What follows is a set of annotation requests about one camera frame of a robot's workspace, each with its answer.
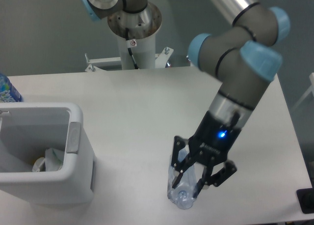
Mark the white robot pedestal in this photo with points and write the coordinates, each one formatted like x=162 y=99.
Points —
x=136 y=36

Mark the black device at table edge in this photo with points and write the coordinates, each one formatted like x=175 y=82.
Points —
x=306 y=200

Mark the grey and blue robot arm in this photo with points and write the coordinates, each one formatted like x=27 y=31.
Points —
x=241 y=59

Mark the white plastic bag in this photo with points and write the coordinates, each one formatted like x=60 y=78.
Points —
x=54 y=159

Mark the trash inside the can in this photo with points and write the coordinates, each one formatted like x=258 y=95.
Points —
x=39 y=165

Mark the clear plastic bottle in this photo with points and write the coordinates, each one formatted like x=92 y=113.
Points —
x=182 y=195

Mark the white plastic trash can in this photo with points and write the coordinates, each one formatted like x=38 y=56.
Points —
x=27 y=130

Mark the blue labelled water bottle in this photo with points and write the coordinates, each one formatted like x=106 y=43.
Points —
x=8 y=93

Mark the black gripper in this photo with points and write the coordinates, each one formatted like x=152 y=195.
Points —
x=212 y=139

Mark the white pedestal foot bracket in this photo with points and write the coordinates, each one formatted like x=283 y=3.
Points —
x=166 y=59

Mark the white frame at right edge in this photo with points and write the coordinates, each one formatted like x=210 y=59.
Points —
x=306 y=97

